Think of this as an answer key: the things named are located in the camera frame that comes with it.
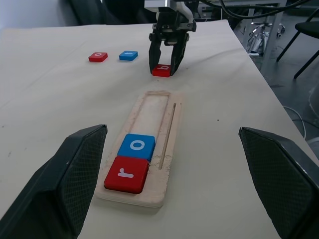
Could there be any blue letter o block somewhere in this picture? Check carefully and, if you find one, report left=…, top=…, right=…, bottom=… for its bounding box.
left=117, top=133, right=157, bottom=162

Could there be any chrome office chair base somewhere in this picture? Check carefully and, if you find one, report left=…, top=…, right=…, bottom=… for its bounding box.
left=246, top=22, right=287, bottom=57

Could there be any black chair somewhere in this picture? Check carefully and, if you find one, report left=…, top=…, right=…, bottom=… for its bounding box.
left=276, top=20, right=319, bottom=80

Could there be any red letter o block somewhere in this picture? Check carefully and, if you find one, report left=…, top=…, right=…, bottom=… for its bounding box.
left=88, top=51, right=109, bottom=63

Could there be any grey metal desk frame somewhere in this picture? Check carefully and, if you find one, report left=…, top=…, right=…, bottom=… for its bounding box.
left=199, top=1, right=297, bottom=73

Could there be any white floor cable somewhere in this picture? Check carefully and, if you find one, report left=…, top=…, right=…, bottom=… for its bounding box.
left=283, top=105, right=311, bottom=138

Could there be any wooden letter tray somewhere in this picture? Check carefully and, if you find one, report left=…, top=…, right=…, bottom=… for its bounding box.
left=95, top=90, right=185, bottom=208

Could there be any blue letter t block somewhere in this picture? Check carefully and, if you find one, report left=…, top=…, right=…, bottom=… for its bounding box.
left=118, top=50, right=139, bottom=62

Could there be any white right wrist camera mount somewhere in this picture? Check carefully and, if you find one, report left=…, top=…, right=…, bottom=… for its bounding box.
left=178, top=3, right=197, bottom=32

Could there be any red letter b block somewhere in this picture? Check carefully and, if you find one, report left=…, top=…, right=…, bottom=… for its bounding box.
left=152, top=64, right=173, bottom=78

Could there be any red letter r block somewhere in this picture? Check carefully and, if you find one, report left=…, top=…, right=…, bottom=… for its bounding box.
left=103, top=155, right=150, bottom=195

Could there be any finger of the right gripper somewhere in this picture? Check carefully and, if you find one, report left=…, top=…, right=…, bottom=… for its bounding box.
left=148, top=34, right=165, bottom=75
left=169, top=34, right=191, bottom=76

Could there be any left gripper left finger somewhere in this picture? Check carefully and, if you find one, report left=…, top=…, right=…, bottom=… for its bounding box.
left=0, top=124, right=109, bottom=239

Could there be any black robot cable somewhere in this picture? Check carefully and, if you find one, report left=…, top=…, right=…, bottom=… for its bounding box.
left=196, top=0, right=311, bottom=19

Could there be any dark bulky shape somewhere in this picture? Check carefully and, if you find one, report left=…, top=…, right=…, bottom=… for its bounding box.
left=66, top=0, right=160, bottom=26

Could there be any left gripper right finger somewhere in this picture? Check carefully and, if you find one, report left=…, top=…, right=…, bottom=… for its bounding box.
left=238, top=126, right=319, bottom=239

